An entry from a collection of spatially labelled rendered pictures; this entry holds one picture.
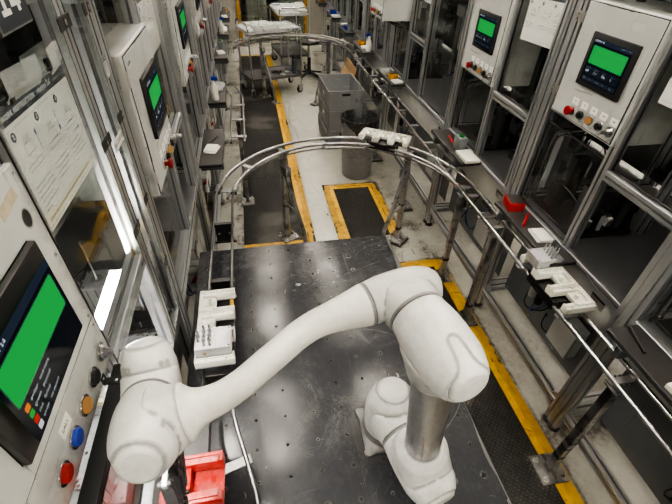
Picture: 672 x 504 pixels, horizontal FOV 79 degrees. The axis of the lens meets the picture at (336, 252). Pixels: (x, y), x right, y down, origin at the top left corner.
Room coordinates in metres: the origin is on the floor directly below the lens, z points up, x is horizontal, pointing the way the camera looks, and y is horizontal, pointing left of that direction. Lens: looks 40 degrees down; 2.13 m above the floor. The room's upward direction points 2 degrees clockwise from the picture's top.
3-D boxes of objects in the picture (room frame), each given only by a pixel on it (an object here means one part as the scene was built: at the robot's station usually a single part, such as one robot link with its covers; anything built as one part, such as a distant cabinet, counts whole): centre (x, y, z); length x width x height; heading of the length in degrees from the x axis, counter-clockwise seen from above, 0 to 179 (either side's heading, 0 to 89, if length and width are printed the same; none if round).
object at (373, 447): (0.76, -0.20, 0.71); 0.22 x 0.18 x 0.06; 12
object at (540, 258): (1.48, -0.98, 0.92); 0.13 x 0.10 x 0.09; 102
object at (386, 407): (0.73, -0.21, 0.85); 0.18 x 0.16 x 0.22; 24
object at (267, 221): (5.40, 1.06, 0.01); 5.85 x 0.59 x 0.01; 12
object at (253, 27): (6.37, 1.05, 0.48); 0.88 x 0.56 x 0.96; 120
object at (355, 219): (3.15, -0.21, 0.01); 1.00 x 0.55 x 0.01; 12
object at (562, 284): (1.37, -1.01, 0.84); 0.37 x 0.14 x 0.10; 12
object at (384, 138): (2.85, -0.33, 0.84); 0.37 x 0.14 x 0.10; 70
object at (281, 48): (7.70, 0.93, 0.48); 0.84 x 0.58 x 0.97; 20
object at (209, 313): (1.04, 0.46, 0.84); 0.36 x 0.14 x 0.10; 12
